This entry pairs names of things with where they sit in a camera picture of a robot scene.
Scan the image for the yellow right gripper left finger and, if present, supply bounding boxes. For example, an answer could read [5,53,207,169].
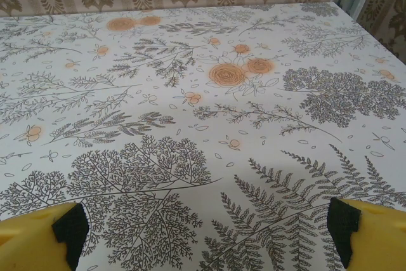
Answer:
[0,202,88,271]

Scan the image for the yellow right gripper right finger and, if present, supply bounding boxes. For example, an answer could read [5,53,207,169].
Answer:
[326,197,406,271]

